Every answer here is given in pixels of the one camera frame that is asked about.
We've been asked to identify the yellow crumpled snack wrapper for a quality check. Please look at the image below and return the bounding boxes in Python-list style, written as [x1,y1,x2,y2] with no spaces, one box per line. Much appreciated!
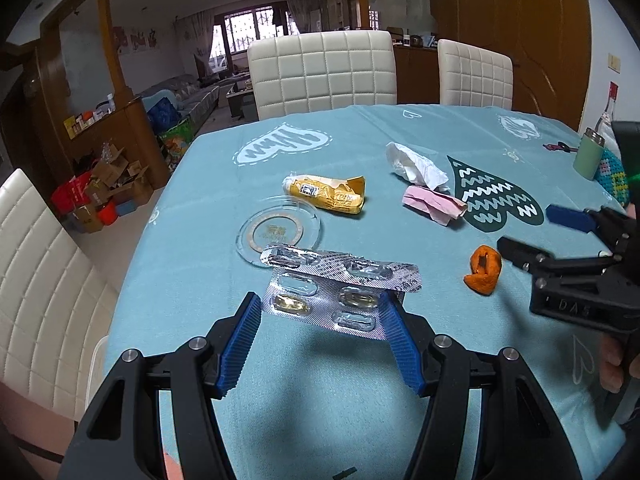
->
[282,174,367,216]

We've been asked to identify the pink crumpled paper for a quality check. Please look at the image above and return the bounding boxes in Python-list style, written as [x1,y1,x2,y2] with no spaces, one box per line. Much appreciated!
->
[401,185,468,226]

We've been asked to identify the blister pack with amber capsules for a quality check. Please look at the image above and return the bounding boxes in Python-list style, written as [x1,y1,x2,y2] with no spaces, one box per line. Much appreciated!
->
[262,270,405,342]

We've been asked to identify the green printed bag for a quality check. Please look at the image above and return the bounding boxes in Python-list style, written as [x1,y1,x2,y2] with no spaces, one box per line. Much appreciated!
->
[160,120,194,166]

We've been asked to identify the blue bag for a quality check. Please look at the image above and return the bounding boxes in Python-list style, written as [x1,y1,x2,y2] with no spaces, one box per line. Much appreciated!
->
[147,97,183,133]

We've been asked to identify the wooden sideboard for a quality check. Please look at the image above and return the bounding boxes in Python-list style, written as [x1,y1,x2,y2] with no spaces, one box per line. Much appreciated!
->
[392,42,441,106]

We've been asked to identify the barred window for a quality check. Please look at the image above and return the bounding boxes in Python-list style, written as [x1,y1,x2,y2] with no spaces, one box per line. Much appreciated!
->
[215,5,287,57]

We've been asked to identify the low coffee table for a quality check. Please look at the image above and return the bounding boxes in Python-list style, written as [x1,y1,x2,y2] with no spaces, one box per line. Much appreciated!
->
[227,80,257,121]

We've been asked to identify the teal printed tablecloth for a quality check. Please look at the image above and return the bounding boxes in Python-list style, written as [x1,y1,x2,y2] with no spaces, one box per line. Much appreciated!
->
[102,104,640,480]

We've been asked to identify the pile of cardboard boxes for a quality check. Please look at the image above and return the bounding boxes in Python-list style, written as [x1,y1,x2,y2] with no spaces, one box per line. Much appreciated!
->
[72,145,156,233]

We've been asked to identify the wooden divider counter with column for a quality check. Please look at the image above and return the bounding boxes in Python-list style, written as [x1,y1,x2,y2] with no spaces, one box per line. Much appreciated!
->
[37,0,172,196]

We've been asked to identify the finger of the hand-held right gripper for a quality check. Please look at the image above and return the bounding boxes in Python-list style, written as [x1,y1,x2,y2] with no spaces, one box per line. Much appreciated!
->
[546,203,635,256]
[496,235,625,288]

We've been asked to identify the person's right hand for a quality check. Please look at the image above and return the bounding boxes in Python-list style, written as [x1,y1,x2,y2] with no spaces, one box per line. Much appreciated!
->
[597,334,628,395]

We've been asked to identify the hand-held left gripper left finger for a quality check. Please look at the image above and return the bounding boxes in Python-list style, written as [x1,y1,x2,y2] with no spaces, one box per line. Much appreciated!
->
[57,291,263,480]

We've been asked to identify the cream quilted dining chair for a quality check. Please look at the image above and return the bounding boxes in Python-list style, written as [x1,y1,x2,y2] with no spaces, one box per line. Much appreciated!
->
[247,30,398,122]
[0,168,118,421]
[437,39,515,110]

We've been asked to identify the colourful crochet bag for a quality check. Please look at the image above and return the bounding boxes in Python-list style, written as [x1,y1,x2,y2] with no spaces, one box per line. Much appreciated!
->
[595,152,629,206]

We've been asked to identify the white crumpled tissue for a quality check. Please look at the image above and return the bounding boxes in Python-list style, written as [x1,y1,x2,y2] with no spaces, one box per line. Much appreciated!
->
[385,142,451,195]

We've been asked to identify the green insulated cup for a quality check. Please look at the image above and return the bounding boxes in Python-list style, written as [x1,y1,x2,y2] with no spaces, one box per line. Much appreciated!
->
[573,127,608,179]

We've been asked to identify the wooden door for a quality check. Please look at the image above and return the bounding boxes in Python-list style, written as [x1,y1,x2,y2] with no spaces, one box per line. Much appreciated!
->
[427,0,593,131]

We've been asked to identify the clear round dish gold ring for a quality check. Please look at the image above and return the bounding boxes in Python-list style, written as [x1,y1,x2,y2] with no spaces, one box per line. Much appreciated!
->
[236,199,323,266]

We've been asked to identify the assorted small packets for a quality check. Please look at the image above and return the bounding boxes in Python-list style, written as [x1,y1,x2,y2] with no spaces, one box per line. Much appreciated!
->
[62,107,115,138]

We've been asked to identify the orange peel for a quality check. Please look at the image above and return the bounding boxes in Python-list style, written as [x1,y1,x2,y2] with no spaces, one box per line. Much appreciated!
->
[463,245,502,295]

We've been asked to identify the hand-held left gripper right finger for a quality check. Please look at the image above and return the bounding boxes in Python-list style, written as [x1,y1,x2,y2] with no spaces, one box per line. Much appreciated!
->
[377,291,588,480]

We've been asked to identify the grey sofa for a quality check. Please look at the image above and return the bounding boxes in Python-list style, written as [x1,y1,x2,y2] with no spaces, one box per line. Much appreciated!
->
[137,74,221,131]

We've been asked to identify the clear bottle red label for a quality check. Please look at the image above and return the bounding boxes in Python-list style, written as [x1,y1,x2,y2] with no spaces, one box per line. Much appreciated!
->
[595,82,619,131]

